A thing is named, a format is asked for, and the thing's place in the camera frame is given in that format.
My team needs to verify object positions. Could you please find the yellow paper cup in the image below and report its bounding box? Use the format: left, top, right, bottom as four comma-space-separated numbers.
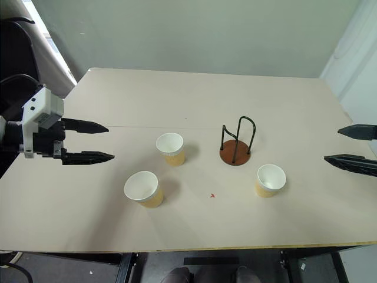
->
254, 163, 287, 199
155, 133, 187, 167
123, 170, 164, 209

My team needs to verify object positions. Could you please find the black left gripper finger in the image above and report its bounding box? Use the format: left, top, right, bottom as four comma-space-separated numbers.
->
63, 117, 110, 134
61, 150, 115, 166

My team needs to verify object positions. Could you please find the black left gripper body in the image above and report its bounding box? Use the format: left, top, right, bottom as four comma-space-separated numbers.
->
32, 118, 67, 160

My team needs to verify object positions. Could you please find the brown cup holder stand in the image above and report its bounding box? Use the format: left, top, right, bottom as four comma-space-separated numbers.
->
219, 116, 257, 167

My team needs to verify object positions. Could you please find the black table leg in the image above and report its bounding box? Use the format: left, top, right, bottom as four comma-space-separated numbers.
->
117, 252, 138, 283
279, 249, 350, 283

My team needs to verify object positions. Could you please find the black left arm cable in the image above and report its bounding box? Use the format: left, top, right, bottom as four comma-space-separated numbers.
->
0, 74, 45, 91

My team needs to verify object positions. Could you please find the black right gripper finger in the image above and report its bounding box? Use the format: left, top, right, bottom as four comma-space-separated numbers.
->
323, 153, 377, 178
337, 124, 377, 142

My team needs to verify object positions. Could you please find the black crossbar under table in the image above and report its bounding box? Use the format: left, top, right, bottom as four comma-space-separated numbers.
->
183, 256, 240, 266

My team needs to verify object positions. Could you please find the black floor cable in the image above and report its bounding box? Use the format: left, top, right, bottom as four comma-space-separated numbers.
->
0, 250, 34, 283

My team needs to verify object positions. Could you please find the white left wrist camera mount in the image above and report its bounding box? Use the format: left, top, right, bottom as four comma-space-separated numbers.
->
21, 86, 65, 159

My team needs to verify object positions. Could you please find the dark rounded shape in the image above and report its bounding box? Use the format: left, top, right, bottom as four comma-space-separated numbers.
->
160, 266, 196, 283
234, 266, 260, 283

